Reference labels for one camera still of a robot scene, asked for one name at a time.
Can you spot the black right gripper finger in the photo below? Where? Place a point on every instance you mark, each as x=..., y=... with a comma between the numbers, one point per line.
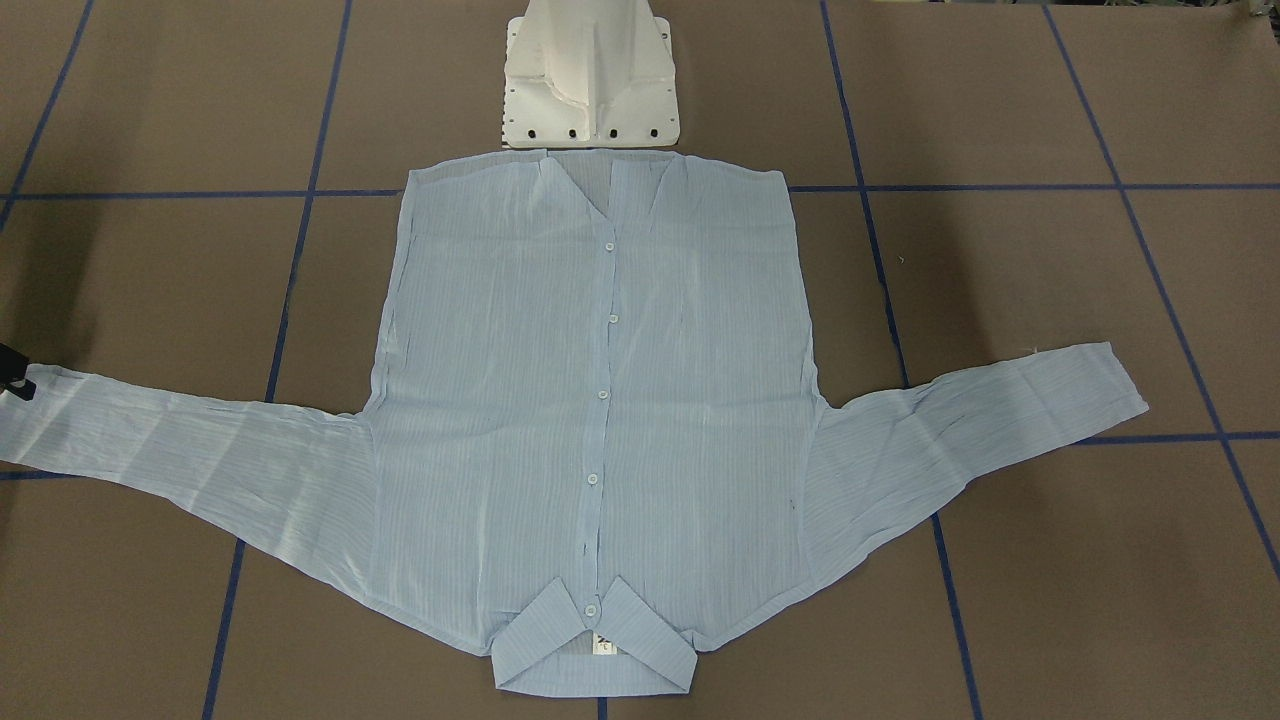
x=14, y=368

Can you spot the light blue button-up shirt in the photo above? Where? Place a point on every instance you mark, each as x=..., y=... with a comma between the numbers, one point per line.
x=595, y=444

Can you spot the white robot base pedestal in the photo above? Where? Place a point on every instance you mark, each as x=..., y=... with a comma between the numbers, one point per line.
x=589, y=75

